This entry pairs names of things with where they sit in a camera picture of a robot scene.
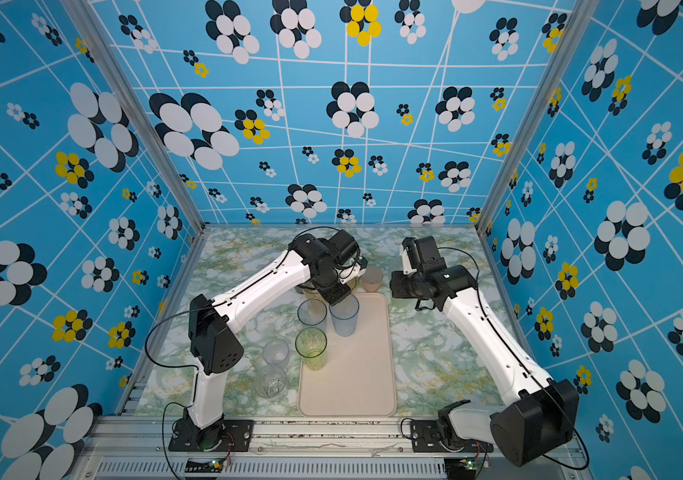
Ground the small pink frosted glass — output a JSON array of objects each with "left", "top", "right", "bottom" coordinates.
[{"left": 361, "top": 266, "right": 383, "bottom": 293}]

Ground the blue clear faceted glass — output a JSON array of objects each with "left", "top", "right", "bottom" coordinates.
[{"left": 297, "top": 299, "right": 328, "bottom": 330}]

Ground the blue frosted tall glass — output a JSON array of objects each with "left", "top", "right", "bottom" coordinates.
[{"left": 330, "top": 294, "right": 361, "bottom": 337}]

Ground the green clear glass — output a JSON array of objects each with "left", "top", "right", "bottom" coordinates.
[{"left": 295, "top": 327, "right": 328, "bottom": 371}]

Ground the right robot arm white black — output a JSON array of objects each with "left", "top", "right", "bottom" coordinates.
[{"left": 389, "top": 237, "right": 579, "bottom": 466}]

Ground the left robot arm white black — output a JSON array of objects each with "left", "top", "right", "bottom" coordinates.
[{"left": 178, "top": 229, "right": 367, "bottom": 450}]

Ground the beige plastic tray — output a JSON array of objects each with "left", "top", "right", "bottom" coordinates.
[{"left": 298, "top": 293, "right": 397, "bottom": 417}]

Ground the small clear glass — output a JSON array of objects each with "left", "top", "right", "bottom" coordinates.
[{"left": 263, "top": 338, "right": 291, "bottom": 369}]

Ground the large clear glass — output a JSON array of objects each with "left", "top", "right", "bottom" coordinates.
[{"left": 254, "top": 364, "right": 287, "bottom": 399}]

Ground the right green circuit board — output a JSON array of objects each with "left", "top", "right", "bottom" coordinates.
[{"left": 443, "top": 458, "right": 485, "bottom": 479}]

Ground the green circuit board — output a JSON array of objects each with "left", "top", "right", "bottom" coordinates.
[
  {"left": 185, "top": 459, "right": 230, "bottom": 474},
  {"left": 443, "top": 458, "right": 485, "bottom": 479}
]

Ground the left green circuit board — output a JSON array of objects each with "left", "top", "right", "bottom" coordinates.
[{"left": 185, "top": 459, "right": 230, "bottom": 474}]

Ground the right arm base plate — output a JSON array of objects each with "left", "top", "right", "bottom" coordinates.
[{"left": 405, "top": 420, "right": 495, "bottom": 455}]

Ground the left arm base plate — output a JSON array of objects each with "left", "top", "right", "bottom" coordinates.
[{"left": 169, "top": 417, "right": 255, "bottom": 453}]

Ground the aluminium front rail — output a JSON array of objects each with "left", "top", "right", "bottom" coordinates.
[{"left": 71, "top": 417, "right": 591, "bottom": 479}]

